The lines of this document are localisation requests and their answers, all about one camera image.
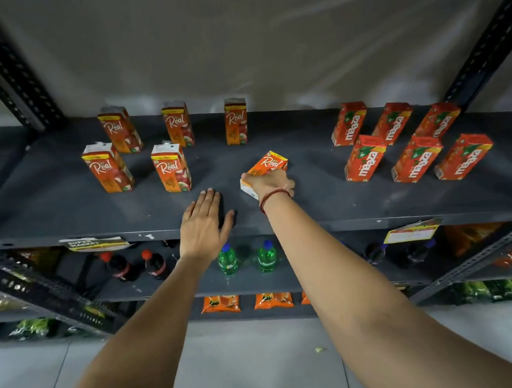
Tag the person's right fingers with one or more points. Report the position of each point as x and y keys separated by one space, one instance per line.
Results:
x=250 y=177

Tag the person's left hand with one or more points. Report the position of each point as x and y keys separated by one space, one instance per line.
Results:
x=203 y=229

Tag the green snack packet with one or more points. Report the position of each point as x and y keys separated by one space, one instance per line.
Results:
x=32 y=328
x=492 y=290

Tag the person's right hand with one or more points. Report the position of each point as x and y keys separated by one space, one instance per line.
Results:
x=272 y=182

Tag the person's right forearm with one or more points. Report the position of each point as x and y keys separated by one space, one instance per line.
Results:
x=362 y=309

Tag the dark soda bottle blue cap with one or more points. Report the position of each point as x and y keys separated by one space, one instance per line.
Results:
x=376 y=253
x=419 y=252

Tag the group of red cartons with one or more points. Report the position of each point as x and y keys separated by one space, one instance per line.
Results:
x=365 y=162

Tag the yellow white shelf label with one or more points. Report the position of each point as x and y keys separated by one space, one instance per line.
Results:
x=94 y=244
x=412 y=231

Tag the person's left middle finger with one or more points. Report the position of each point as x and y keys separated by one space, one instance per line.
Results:
x=203 y=203

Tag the person's left thumb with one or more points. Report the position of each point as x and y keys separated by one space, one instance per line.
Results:
x=228 y=223

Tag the green soda bottle blue cap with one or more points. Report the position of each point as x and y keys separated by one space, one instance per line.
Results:
x=267 y=257
x=227 y=260

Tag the group of orange cartons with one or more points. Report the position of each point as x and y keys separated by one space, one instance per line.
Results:
x=109 y=170

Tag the dark cola bottle red cap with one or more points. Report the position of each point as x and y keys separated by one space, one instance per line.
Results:
x=119 y=266
x=155 y=264

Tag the person's left little finger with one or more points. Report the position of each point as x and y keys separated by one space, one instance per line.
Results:
x=186 y=214

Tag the person's left forearm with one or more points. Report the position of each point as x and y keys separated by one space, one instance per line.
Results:
x=137 y=360

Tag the orange juice carton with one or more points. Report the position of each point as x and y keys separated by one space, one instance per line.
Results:
x=267 y=163

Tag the dark grey metal shelf rack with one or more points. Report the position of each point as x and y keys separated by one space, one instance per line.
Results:
x=71 y=198

